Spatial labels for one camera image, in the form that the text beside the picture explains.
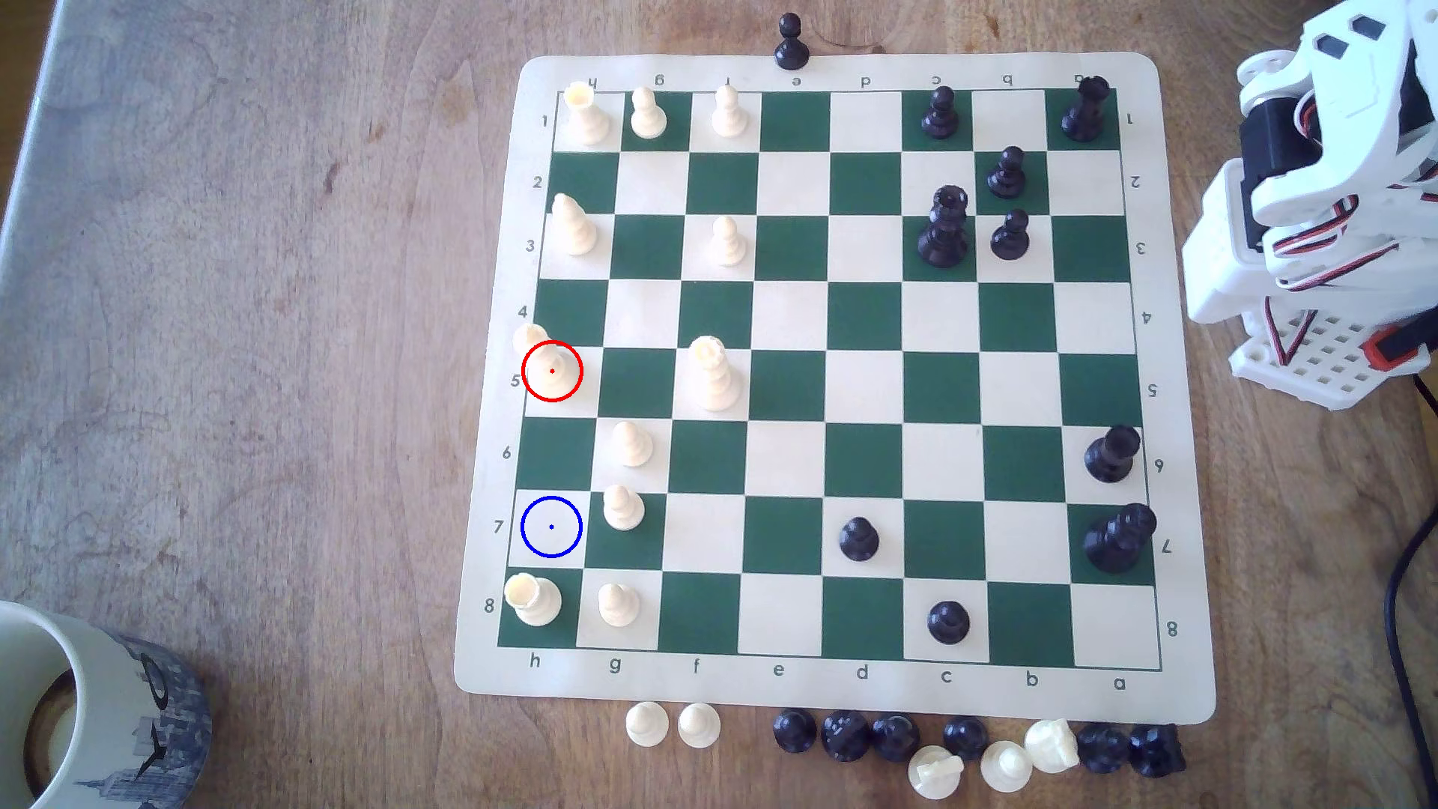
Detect white mug with skyline print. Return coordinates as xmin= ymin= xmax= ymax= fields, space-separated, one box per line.
xmin=0 ymin=601 xmax=213 ymax=809

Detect red clamp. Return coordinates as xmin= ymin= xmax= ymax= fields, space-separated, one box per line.
xmin=1362 ymin=324 xmax=1431 ymax=372

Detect white knight chess piece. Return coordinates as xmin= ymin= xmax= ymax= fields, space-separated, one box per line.
xmin=1025 ymin=718 xmax=1081 ymax=775

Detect white queen chess piece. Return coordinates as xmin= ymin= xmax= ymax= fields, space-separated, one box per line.
xmin=686 ymin=335 xmax=745 ymax=413

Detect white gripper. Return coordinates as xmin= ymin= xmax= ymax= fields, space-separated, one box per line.
xmin=1250 ymin=0 xmax=1438 ymax=226

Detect black queen chess piece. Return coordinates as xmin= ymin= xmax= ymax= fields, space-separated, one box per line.
xmin=917 ymin=185 xmax=973 ymax=269

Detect black cable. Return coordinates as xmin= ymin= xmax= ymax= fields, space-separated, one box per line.
xmin=1384 ymin=371 xmax=1438 ymax=809

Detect black bishop chess piece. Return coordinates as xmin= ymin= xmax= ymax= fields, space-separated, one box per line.
xmin=1083 ymin=425 xmax=1143 ymax=485

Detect black knight chess piece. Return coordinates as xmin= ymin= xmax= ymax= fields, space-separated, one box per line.
xmin=1077 ymin=722 xmax=1132 ymax=775
xmin=820 ymin=710 xmax=873 ymax=764

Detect black rook chess piece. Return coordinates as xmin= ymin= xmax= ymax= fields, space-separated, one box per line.
xmin=1061 ymin=76 xmax=1114 ymax=144
xmin=1128 ymin=722 xmax=1188 ymax=780

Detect red black servo wires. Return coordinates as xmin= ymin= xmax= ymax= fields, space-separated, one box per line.
xmin=1263 ymin=297 xmax=1321 ymax=366

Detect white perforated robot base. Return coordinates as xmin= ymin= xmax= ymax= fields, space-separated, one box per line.
xmin=1228 ymin=303 xmax=1434 ymax=411

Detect white rook chess piece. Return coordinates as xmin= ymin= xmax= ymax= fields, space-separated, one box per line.
xmin=503 ymin=573 xmax=563 ymax=628
xmin=558 ymin=81 xmax=613 ymax=148

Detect green and cream chess mat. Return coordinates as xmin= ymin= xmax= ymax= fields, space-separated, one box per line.
xmin=452 ymin=52 xmax=1218 ymax=726

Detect white bishop chess piece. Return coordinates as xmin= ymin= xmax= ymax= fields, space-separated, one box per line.
xmin=908 ymin=744 xmax=965 ymax=802
xmin=548 ymin=193 xmax=600 ymax=256

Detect black king chess piece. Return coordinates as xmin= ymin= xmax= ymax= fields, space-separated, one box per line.
xmin=1083 ymin=502 xmax=1159 ymax=575

